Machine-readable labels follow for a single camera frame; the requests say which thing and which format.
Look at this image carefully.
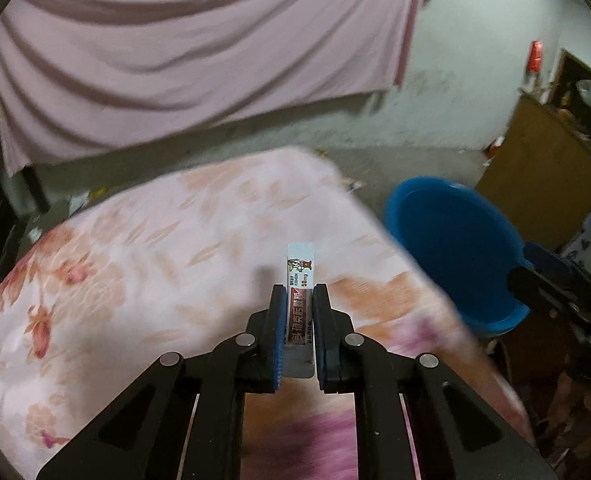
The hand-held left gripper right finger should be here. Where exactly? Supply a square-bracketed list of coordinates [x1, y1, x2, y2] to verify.
[311, 283, 559, 480]

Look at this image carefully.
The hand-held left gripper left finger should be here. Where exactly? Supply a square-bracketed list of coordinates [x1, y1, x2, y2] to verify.
[35, 284, 288, 480]

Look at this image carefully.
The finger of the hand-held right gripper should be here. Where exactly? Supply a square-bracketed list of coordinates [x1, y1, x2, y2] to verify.
[506, 264, 591, 317]
[523, 241, 585, 287]

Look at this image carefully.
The small medicine box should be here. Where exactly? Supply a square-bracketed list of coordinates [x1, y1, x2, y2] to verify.
[281, 242, 317, 378]

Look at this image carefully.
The blue plastic bucket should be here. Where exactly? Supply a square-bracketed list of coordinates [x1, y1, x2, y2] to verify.
[384, 176, 532, 338]

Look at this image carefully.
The wooden cabinet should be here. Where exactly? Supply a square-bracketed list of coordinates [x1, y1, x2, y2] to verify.
[475, 92, 591, 252]

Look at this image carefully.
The floral blanket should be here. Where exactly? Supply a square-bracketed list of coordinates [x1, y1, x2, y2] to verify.
[0, 146, 533, 480]

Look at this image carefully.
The red hanging bag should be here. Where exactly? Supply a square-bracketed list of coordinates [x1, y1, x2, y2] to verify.
[527, 40, 544, 75]

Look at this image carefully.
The dark table leg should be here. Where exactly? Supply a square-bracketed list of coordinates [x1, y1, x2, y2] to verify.
[20, 165, 51, 216]

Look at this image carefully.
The dark wooden frame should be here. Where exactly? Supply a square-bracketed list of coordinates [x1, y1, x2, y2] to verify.
[550, 49, 591, 111]

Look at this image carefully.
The pink wall cloth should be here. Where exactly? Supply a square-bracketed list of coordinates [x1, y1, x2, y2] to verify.
[0, 0, 429, 177]

